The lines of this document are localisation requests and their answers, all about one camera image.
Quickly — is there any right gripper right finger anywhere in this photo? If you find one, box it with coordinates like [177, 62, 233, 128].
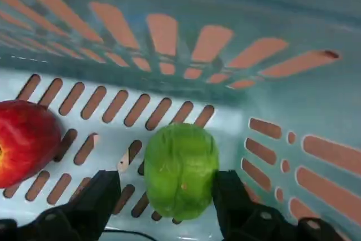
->
[212, 169, 352, 241]

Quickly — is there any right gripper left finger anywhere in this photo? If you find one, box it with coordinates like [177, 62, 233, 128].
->
[0, 170, 122, 241]

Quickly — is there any red apple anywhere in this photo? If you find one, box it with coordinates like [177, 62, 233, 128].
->
[0, 99, 62, 190]

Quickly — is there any light blue plastic basket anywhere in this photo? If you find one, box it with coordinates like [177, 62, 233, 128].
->
[0, 0, 361, 241]

